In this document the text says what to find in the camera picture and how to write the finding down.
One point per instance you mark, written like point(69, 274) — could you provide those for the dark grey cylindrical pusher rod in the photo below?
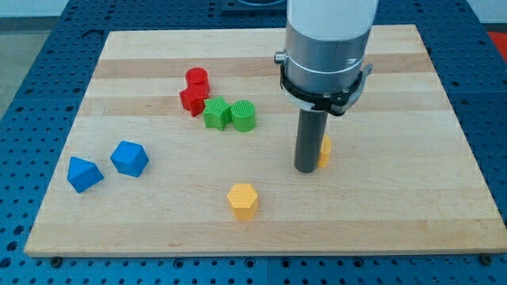
point(310, 132)

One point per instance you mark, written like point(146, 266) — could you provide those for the yellow heart block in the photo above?
point(324, 155)

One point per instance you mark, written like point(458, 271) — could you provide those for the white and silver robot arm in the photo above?
point(322, 69)

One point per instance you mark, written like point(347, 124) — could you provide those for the light wooden board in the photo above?
point(401, 178)

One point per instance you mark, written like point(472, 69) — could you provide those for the green cylinder block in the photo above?
point(243, 116)

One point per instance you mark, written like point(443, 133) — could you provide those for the green star block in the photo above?
point(217, 113)

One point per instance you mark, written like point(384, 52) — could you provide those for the yellow hexagon block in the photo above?
point(243, 201)

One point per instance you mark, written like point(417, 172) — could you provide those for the red star block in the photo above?
point(192, 99)

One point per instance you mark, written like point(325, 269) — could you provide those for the red cylinder block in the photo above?
point(197, 77)

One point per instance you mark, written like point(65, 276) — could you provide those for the blue cube block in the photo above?
point(129, 158)

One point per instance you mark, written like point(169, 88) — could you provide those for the red object at right edge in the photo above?
point(500, 41)

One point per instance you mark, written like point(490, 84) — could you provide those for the blue triangular block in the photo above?
point(83, 174)

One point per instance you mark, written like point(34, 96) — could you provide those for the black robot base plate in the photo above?
point(252, 6)

